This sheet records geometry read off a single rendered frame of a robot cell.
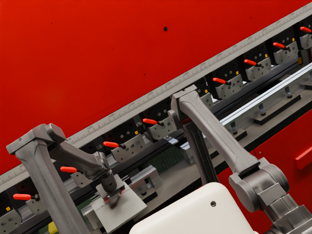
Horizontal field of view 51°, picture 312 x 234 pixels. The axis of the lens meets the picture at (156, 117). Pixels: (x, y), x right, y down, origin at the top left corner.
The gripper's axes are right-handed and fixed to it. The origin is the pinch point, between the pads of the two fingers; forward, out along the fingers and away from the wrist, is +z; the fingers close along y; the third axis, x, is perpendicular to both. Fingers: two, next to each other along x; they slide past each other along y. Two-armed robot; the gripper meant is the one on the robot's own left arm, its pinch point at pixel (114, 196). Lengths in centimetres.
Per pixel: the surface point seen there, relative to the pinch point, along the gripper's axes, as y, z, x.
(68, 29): -15, -57, -39
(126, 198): -3.6, -0.2, 3.8
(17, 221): 37.6, -5.8, -10.9
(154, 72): -41, -30, -25
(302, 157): -97, 32, 24
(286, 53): -116, -8, -13
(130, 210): -1.7, -4.7, 12.0
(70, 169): 10.1, -15.6, -12.2
